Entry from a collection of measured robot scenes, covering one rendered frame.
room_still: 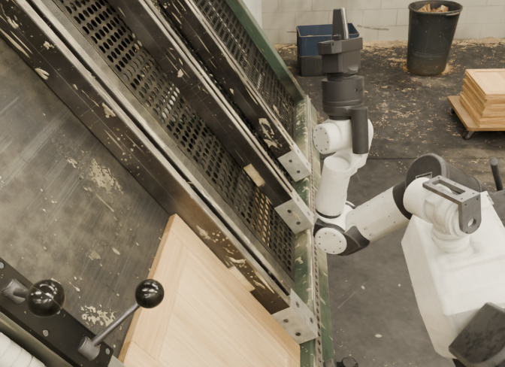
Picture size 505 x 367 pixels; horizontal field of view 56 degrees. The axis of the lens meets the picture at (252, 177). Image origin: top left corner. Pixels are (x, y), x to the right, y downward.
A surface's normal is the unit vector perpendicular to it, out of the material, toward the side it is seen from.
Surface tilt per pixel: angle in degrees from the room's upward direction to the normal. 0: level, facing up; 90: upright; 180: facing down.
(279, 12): 90
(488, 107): 90
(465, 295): 46
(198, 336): 58
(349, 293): 0
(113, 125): 90
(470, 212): 79
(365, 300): 0
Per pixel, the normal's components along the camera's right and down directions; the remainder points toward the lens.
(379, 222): -0.41, 0.52
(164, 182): -0.08, 0.55
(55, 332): 0.82, -0.44
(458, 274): -0.43, -0.77
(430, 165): -0.80, -0.33
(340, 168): 0.07, -0.80
